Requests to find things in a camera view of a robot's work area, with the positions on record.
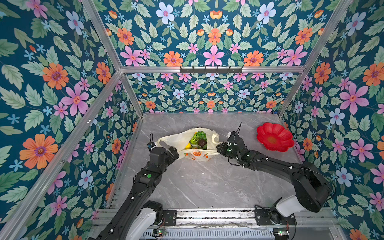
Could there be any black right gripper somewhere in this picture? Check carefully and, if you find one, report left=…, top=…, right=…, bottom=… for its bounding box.
left=215, top=142, right=241, bottom=162

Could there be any yellow printed plastic bag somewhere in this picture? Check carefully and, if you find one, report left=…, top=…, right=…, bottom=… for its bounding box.
left=156, top=128, right=221, bottom=162

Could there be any red flower-shaped plate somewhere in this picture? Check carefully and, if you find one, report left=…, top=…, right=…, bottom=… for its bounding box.
left=257, top=123, right=295, bottom=153

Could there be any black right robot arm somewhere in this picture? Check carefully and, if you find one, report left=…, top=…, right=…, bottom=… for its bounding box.
left=217, top=132, right=332, bottom=225

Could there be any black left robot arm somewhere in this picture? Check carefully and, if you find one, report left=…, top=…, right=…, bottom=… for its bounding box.
left=95, top=147, right=180, bottom=240

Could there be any yellow fake lemon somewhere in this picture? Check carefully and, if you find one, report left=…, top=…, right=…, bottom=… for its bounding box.
left=185, top=143, right=192, bottom=150

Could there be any dark brown fake fruit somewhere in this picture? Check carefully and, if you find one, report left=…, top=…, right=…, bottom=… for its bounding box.
left=198, top=139, right=207, bottom=150

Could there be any green fake grape bunch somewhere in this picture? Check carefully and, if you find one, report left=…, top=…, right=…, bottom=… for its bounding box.
left=190, top=131, right=208, bottom=149

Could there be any black hook rack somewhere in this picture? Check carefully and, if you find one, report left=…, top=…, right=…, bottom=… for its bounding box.
left=180, top=66, right=243, bottom=75

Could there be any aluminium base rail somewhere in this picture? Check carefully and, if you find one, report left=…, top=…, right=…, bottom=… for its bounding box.
left=90, top=204, right=347, bottom=240

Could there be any aluminium frame back crossbar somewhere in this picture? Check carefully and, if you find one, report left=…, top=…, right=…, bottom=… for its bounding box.
left=121, top=66, right=305, bottom=74

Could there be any aluminium frame crossbar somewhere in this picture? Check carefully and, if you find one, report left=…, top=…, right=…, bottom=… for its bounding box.
left=121, top=66, right=305, bottom=74
left=1, top=71, right=122, bottom=240

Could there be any aluminium frame left crossbar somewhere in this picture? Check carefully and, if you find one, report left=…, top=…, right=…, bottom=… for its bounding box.
left=1, top=71, right=122, bottom=240

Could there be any aluminium frame corner post left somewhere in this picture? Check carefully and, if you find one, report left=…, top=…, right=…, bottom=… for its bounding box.
left=82, top=1, right=143, bottom=119

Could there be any aluminium frame corner post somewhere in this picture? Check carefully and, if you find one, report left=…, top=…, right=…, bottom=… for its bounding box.
left=278, top=0, right=353, bottom=119
left=82, top=1, right=143, bottom=119

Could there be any aluminium frame corner post right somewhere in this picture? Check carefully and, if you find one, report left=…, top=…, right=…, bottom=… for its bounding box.
left=278, top=0, right=353, bottom=119

